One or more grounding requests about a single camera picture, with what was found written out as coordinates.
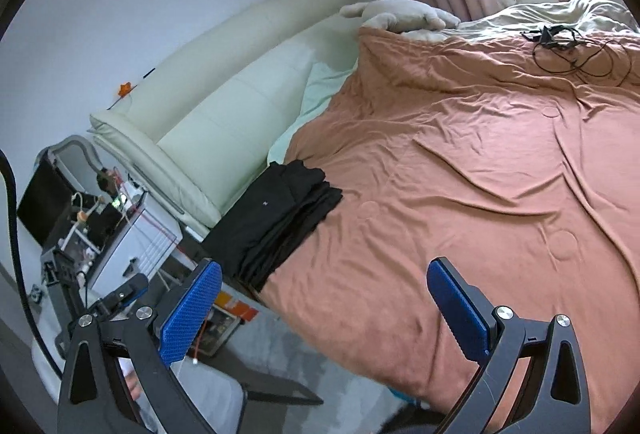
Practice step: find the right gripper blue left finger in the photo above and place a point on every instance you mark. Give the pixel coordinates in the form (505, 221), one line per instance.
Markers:
(155, 343)

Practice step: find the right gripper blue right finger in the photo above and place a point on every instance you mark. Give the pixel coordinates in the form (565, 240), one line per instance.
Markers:
(484, 336)

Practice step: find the black button-up jacket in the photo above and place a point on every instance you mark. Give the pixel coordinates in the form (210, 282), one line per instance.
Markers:
(271, 219)

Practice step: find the person left hand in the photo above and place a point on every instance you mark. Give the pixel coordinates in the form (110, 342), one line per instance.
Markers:
(131, 378)

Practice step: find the cluttered left nightstand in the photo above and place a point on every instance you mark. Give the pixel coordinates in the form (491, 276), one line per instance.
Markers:
(100, 216)

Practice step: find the orange-brown duvet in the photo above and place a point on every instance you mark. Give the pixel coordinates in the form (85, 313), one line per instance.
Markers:
(497, 157)

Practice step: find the cream padded headboard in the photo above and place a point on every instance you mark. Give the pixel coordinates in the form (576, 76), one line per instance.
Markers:
(197, 130)

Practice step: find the orange small toy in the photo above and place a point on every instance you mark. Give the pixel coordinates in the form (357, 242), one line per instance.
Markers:
(124, 89)

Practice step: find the light green pillow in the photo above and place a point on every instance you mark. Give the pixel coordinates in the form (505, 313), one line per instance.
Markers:
(322, 84)

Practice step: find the beige plush toy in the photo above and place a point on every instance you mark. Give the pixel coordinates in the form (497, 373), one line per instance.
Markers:
(400, 15)

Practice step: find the beige patterned blanket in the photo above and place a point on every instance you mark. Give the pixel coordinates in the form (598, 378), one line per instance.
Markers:
(517, 16)

